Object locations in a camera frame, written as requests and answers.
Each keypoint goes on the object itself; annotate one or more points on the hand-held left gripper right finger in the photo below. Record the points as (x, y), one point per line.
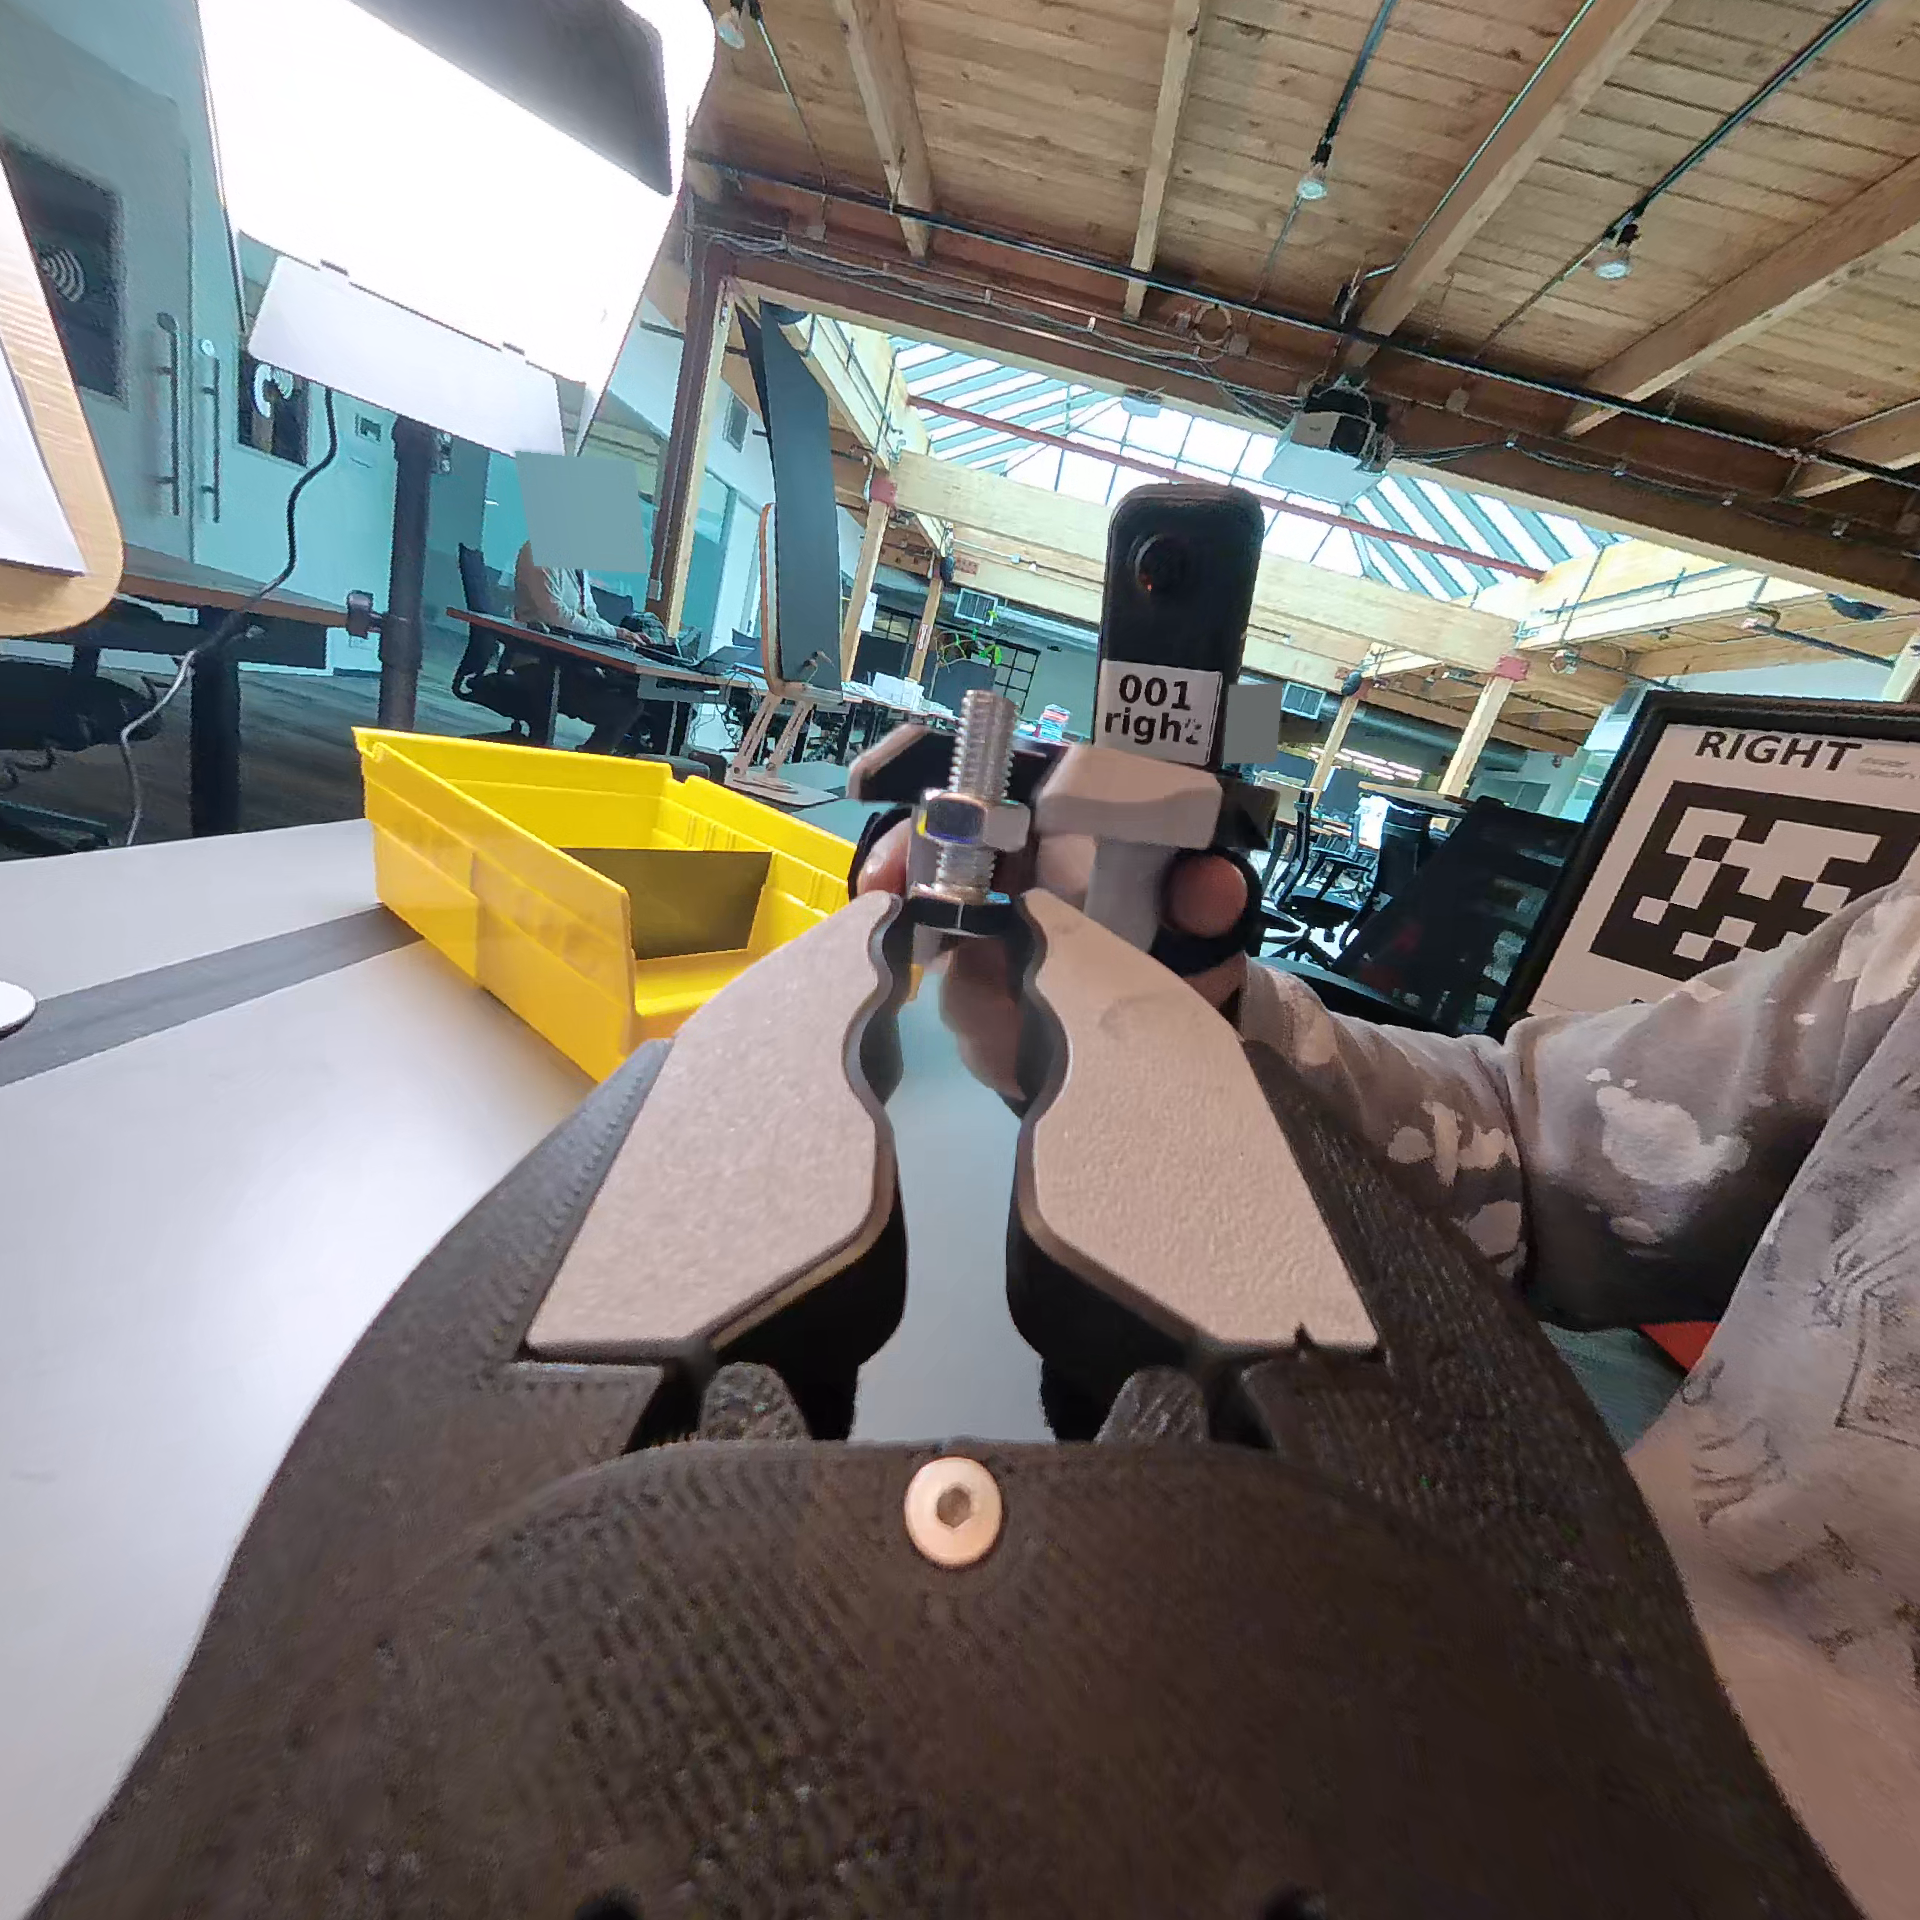
(1185, 1184)

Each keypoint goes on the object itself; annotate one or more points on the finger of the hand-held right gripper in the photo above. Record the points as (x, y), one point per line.
(897, 765)
(1124, 797)

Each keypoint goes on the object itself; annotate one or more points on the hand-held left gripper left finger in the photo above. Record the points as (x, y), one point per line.
(734, 1172)

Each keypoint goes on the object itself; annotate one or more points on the steel hex nut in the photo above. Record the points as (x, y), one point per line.
(960, 825)

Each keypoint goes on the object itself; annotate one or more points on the steel hex bolt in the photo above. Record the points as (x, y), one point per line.
(983, 743)

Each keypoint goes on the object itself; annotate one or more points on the yellow plastic storage bin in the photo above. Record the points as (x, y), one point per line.
(495, 886)

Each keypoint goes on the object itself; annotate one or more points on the person's right forearm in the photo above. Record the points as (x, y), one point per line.
(1500, 1141)

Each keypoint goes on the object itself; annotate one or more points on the person's right hand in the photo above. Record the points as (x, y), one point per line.
(983, 1020)

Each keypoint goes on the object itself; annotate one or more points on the wooden panel stand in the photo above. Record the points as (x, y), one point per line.
(780, 735)

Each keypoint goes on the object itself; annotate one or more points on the ceiling projector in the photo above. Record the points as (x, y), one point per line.
(1329, 435)

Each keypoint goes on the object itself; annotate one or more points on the black curved panel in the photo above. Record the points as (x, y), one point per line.
(802, 525)

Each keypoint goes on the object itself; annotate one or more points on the dark olive bin divider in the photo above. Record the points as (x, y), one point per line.
(675, 902)

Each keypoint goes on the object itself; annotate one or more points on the ceiling track spotlight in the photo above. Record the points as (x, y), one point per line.
(729, 24)
(1312, 181)
(1612, 259)

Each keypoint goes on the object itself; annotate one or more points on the dark light stand pole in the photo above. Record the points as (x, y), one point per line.
(408, 599)

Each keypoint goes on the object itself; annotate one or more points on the framed marker board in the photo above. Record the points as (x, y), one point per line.
(1724, 870)

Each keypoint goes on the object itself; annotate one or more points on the person's grey patterned sweatshirt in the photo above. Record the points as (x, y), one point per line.
(1830, 1501)

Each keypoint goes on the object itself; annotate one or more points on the white studio light panel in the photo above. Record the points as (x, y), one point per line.
(450, 181)

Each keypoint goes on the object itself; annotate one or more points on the wooden-edged white board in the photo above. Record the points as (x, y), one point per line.
(59, 390)

